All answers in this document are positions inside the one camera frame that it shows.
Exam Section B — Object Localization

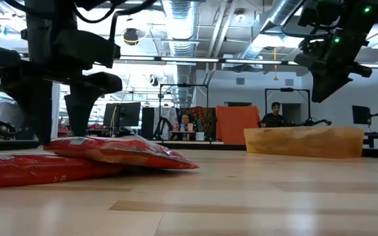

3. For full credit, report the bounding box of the person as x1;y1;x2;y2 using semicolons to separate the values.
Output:
177;113;195;132
257;101;290;128

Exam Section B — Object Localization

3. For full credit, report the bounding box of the black computer tower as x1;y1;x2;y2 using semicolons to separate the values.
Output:
141;107;156;140

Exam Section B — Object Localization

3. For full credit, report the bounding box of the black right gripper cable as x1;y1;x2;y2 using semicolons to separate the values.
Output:
280;0;333;39

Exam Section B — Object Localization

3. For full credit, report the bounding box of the silver ventilation duct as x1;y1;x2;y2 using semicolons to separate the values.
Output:
162;0;199;109
240;0;306;68

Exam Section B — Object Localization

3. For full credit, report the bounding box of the black rig frame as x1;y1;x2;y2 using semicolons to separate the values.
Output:
264;87;311;127
158;83;209;142

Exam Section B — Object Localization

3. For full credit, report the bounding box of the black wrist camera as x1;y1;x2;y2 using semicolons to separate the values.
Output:
297;0;344;29
53;28;121;70

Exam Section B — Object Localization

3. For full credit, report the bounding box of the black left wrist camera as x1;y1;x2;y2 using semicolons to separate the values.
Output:
53;28;121;70

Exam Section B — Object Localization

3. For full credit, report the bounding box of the orange cloth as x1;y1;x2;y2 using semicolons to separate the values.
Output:
215;105;261;146

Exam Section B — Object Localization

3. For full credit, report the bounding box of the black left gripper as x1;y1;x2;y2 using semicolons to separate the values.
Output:
0;19;123;146

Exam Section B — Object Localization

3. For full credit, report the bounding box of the black monitor on arm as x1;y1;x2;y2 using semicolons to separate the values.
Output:
352;105;372;126

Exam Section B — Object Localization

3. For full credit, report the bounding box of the red popcorn bag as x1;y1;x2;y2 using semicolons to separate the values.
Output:
43;135;200;170
0;152;124;190

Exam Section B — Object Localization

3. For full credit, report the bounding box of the black dome fixture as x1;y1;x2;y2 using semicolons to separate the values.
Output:
122;28;140;47

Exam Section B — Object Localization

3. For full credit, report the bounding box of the black computer monitor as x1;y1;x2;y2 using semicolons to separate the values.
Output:
103;102;142;129

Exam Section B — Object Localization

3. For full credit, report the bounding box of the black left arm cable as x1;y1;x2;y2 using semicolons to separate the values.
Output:
73;0;159;42

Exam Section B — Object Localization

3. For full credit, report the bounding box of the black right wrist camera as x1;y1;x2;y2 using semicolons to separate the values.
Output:
297;0;344;29

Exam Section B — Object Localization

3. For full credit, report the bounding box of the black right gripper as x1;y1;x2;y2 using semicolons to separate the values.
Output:
294;0;378;104

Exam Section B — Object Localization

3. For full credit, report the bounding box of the long ceiling light bar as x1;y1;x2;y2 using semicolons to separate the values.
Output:
113;55;378;70

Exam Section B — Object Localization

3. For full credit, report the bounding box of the black frame rail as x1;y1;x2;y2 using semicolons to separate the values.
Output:
0;139;378;161

